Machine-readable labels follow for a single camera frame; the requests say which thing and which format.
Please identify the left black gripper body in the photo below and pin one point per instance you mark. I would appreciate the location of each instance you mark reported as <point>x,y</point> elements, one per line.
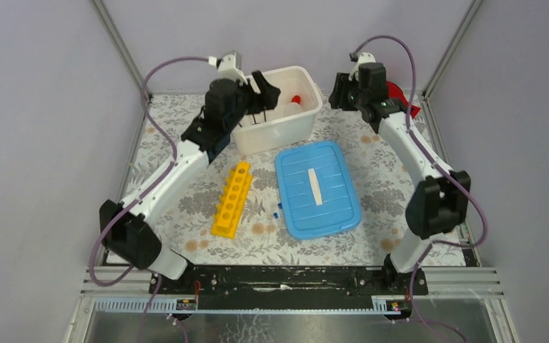
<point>239,94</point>

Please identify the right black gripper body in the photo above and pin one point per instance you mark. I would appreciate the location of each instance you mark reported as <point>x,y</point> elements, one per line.
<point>346,93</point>

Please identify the black wire tripod stand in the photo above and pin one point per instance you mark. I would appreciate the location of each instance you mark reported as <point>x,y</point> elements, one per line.
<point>253,119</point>

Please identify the red capped wash bottle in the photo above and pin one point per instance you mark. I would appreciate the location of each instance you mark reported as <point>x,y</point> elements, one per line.
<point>293,107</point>

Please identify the white plastic storage bin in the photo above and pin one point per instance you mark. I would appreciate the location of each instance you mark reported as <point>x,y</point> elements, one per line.
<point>278,131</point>

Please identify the blue plastic bin lid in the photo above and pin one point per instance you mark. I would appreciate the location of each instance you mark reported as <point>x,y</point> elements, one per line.
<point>316,190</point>

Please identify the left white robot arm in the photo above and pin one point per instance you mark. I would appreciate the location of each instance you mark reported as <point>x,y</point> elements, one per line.
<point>126,226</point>

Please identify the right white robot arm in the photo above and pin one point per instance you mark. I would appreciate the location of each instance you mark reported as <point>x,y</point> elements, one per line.
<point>438,203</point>

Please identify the red cloth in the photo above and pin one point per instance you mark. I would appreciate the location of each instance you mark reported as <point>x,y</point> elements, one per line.
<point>395,92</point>

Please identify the yellow test tube rack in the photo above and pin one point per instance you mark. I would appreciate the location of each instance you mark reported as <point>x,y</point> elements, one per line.
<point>232,201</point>

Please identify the floral patterned table mat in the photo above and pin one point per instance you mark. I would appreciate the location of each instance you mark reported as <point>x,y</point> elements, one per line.
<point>383,185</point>

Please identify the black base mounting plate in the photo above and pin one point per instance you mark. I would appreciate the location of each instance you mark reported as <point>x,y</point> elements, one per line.
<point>269,287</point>

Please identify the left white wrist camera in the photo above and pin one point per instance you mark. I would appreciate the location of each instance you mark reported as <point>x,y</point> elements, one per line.
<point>228,66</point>

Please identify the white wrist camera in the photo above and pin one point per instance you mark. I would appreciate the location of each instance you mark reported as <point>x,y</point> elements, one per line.
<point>360,58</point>
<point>228,66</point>

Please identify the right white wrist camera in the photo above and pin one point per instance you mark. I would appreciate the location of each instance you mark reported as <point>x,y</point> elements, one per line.
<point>360,58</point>

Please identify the aluminium frame rail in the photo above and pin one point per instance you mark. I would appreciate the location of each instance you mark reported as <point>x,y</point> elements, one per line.
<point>463,283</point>

